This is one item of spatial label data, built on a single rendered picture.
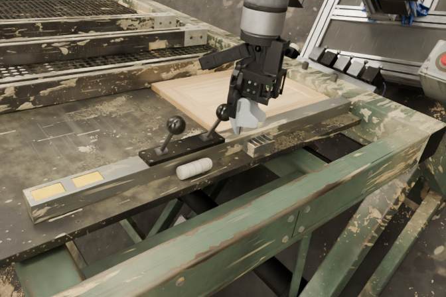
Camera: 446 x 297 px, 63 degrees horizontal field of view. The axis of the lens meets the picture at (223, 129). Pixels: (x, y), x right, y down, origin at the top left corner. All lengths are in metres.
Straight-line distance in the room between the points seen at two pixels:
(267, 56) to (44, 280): 0.51
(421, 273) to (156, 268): 1.60
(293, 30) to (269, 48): 2.04
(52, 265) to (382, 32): 1.90
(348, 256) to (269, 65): 0.77
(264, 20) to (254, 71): 0.09
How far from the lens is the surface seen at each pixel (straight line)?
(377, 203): 1.25
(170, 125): 0.68
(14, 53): 1.39
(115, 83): 1.14
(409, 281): 2.02
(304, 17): 2.70
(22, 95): 1.07
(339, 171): 0.82
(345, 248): 1.26
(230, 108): 0.69
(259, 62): 0.67
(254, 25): 0.63
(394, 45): 2.12
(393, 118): 1.19
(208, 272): 0.62
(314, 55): 1.54
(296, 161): 0.98
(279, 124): 0.98
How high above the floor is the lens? 2.00
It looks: 50 degrees down
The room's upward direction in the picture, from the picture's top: 60 degrees counter-clockwise
